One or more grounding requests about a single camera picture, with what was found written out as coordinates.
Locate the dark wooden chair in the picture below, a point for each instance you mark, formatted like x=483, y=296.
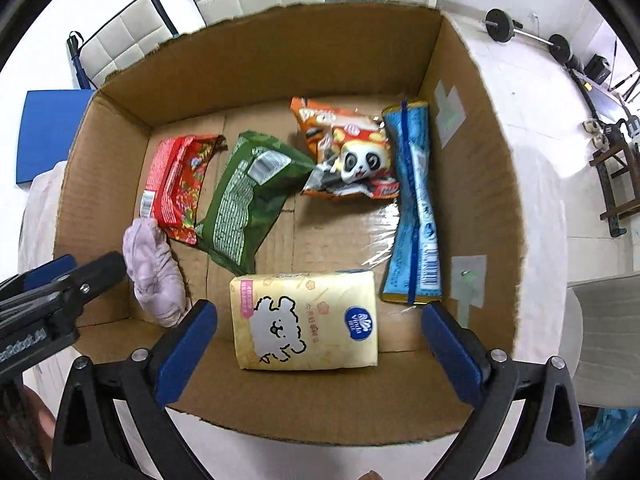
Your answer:
x=612, y=180

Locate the purple cloth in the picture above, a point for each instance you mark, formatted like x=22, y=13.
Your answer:
x=152, y=270

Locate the short barbell with black plates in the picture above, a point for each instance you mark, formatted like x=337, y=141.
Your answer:
x=500, y=25

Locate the blue snack packet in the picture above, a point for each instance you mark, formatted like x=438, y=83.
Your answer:
x=412, y=200

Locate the person's left hand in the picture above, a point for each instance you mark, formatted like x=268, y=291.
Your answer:
x=40, y=425

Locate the orange panda snack packet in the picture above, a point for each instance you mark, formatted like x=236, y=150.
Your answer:
x=350, y=155

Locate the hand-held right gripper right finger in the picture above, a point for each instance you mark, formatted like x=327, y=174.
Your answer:
x=452, y=355

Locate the green snack packet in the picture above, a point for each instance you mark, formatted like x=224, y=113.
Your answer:
x=245, y=200

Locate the yellow tissue pack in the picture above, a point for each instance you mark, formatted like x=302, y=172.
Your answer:
x=305, y=325

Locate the black speaker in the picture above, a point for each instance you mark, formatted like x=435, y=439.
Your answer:
x=597, y=69

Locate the blue bag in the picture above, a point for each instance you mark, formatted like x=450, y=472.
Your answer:
x=612, y=430

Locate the pair of white shoes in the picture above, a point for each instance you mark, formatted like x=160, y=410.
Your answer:
x=595, y=132

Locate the cardboard box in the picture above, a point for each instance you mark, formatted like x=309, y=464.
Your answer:
x=325, y=60

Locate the blue mat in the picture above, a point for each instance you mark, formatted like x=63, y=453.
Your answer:
x=50, y=135

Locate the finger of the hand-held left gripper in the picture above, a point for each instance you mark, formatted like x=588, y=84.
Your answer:
x=95, y=275
x=40, y=274

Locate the red snack packet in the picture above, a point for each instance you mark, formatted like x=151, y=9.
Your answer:
x=177, y=185

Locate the black treadmill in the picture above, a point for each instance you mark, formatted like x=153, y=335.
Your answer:
x=610, y=102

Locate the grey office chair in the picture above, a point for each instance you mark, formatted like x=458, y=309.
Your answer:
x=607, y=340

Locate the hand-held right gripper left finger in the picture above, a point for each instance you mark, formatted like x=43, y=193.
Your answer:
x=187, y=350

